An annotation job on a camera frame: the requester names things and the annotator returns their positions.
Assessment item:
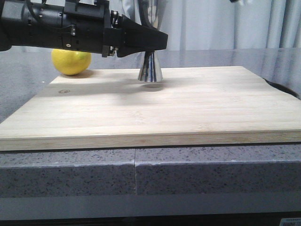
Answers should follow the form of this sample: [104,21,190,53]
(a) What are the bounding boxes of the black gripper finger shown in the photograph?
[117,15,168,57]

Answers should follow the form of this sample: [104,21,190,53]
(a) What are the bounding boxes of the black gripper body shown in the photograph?
[62,0,119,57]

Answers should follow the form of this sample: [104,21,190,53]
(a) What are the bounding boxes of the steel double jigger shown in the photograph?
[137,0,163,82]

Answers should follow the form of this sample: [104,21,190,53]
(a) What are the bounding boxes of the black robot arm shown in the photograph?
[0,0,168,57]

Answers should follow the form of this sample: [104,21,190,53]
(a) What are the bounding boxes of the yellow lemon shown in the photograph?
[51,49,92,75]

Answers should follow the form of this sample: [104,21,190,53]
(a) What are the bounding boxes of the grey curtain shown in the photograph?
[0,0,301,54]

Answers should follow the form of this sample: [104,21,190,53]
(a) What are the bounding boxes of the light wooden cutting board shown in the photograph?
[0,66,301,151]

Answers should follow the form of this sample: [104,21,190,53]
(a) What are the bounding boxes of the black round object behind board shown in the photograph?
[265,79,301,99]

